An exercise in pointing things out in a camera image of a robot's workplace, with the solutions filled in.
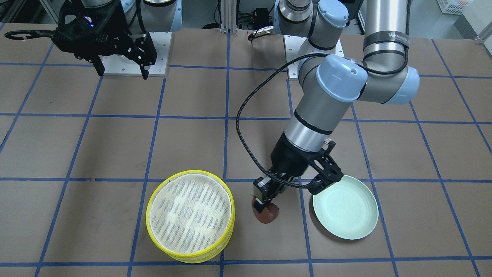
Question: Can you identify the brown bun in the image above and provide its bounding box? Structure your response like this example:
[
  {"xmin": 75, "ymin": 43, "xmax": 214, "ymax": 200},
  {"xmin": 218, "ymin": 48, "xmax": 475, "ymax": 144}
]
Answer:
[{"xmin": 251, "ymin": 198, "xmax": 279, "ymax": 224}]

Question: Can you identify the yellow bamboo steamer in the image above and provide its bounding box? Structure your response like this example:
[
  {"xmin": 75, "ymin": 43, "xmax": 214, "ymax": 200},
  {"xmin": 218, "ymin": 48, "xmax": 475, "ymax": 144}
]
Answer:
[
  {"xmin": 159, "ymin": 225, "xmax": 234, "ymax": 264},
  {"xmin": 145, "ymin": 170, "xmax": 235, "ymax": 256}
]

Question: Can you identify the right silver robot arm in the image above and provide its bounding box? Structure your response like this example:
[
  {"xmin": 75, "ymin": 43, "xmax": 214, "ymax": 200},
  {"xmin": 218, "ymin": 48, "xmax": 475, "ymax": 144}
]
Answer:
[{"xmin": 71, "ymin": 0, "xmax": 182, "ymax": 80}]

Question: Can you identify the aluminium frame post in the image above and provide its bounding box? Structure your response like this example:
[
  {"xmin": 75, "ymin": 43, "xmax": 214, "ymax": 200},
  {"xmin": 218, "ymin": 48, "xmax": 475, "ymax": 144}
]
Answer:
[{"xmin": 219, "ymin": 0, "xmax": 238, "ymax": 36}]

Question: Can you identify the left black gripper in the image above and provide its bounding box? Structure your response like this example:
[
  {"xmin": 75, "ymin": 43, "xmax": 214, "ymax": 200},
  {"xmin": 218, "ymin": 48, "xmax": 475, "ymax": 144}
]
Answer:
[{"xmin": 253, "ymin": 133, "xmax": 311, "ymax": 214}]

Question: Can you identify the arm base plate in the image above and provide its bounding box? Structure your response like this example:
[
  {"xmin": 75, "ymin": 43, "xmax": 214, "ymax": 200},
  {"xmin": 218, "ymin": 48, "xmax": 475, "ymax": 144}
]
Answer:
[
  {"xmin": 99, "ymin": 31, "xmax": 173, "ymax": 77},
  {"xmin": 284, "ymin": 35, "xmax": 344, "ymax": 62}
]

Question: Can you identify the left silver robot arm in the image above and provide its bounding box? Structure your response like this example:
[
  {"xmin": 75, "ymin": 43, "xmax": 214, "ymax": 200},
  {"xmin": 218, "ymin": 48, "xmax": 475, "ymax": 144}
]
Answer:
[{"xmin": 252, "ymin": 0, "xmax": 420, "ymax": 223}]

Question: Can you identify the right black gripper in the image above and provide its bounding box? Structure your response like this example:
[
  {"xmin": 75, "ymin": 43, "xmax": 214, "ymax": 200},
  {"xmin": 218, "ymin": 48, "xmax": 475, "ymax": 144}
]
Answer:
[{"xmin": 83, "ymin": 0, "xmax": 158, "ymax": 80}]

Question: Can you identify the green plate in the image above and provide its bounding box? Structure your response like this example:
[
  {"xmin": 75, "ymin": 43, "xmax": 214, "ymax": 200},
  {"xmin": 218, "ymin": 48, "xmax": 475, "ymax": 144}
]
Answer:
[{"xmin": 312, "ymin": 175, "xmax": 379, "ymax": 240}]

